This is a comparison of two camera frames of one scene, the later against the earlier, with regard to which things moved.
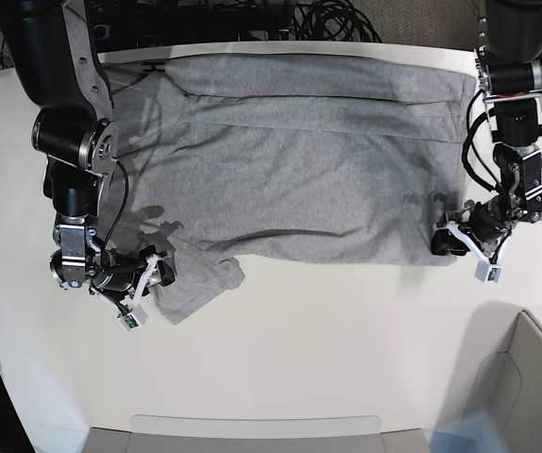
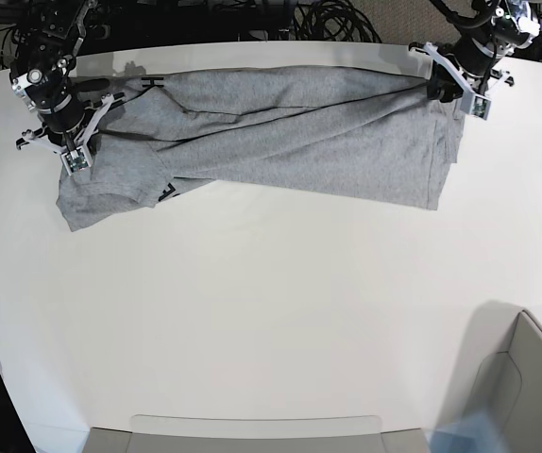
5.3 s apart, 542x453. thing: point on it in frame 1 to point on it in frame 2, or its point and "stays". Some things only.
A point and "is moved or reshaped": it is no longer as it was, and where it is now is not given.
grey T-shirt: x=221 y=157 is moved or reshaped
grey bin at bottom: x=197 y=433 stays
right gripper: x=486 y=222 to x=482 y=85
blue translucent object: x=477 y=433 stays
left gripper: x=127 y=276 to x=74 y=151
